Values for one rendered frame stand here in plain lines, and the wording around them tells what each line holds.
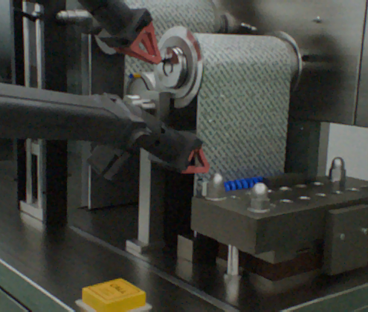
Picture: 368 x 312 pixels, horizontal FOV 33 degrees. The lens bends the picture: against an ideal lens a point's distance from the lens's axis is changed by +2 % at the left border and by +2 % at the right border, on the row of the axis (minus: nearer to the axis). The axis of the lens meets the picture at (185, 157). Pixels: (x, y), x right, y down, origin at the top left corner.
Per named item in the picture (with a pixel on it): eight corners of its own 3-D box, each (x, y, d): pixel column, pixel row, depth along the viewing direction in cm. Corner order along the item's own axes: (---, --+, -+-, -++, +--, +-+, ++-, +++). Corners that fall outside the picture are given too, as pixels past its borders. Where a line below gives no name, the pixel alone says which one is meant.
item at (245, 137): (193, 197, 115) (198, 97, 112) (281, 183, 130) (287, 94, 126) (195, 197, 115) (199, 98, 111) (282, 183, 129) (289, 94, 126)
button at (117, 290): (81, 302, 95) (82, 287, 95) (120, 292, 100) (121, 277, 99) (105, 319, 90) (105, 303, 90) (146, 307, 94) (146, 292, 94)
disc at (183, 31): (150, 99, 122) (156, 21, 119) (152, 99, 123) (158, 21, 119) (197, 115, 111) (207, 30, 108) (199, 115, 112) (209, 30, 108)
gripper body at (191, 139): (188, 173, 106) (158, 155, 102) (153, 162, 114) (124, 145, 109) (204, 139, 107) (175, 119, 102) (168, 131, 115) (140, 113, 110)
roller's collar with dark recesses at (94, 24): (76, 34, 133) (76, 2, 131) (101, 35, 136) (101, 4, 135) (92, 34, 128) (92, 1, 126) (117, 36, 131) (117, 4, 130)
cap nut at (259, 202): (242, 209, 102) (244, 182, 102) (259, 206, 105) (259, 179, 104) (259, 214, 100) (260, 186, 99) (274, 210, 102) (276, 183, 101)
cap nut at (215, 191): (201, 197, 109) (201, 171, 108) (216, 195, 111) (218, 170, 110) (215, 201, 106) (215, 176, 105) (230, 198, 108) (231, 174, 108)
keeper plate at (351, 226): (321, 272, 109) (325, 210, 107) (357, 261, 115) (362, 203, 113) (333, 276, 107) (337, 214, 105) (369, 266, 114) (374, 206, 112)
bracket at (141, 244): (123, 247, 122) (126, 90, 116) (151, 241, 126) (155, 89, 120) (138, 253, 118) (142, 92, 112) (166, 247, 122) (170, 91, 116)
